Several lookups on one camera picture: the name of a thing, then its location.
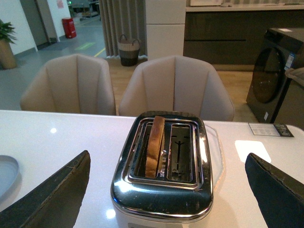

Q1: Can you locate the slice of bread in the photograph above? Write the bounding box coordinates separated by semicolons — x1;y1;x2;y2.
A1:
145;116;165;178

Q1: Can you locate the black white label card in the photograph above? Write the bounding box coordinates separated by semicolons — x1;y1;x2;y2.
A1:
248;123;294;137

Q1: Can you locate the dark kitchen counter cabinet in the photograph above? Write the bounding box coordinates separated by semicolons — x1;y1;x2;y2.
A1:
183;9;304;65

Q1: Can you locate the beige cloth on washer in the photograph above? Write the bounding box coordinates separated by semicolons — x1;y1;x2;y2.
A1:
285;67;304;86

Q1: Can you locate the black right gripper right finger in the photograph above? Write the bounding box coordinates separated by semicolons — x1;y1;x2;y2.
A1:
245;153;304;228

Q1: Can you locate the left beige chair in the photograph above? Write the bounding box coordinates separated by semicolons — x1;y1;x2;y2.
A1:
20;54;116;115

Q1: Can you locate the beige chair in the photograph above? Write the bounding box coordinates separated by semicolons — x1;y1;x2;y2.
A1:
20;54;116;115
118;56;235;121

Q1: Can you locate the grey round plate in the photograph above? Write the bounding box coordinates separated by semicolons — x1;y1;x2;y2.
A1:
0;155;19;198

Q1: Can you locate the woven laundry basket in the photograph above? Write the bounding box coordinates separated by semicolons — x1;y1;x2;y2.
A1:
118;34;140;67

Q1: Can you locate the dark front-load washing machine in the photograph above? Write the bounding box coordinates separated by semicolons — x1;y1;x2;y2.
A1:
246;28;304;123

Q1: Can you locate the chrome white two-slot toaster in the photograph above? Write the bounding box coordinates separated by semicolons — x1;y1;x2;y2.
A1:
110;111;213;228

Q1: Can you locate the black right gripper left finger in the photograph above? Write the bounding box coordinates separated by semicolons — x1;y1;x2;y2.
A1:
0;151;91;228

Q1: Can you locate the potted green plant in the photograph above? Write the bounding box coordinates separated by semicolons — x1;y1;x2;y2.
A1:
0;20;17;69

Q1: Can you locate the right beige chair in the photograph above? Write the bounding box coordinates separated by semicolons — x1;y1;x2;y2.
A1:
118;56;235;121

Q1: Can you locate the grey curtain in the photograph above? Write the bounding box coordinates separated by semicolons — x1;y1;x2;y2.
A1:
99;0;147;57

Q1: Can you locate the white pillar cabinet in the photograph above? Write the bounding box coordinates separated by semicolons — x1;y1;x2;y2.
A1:
145;0;186;60

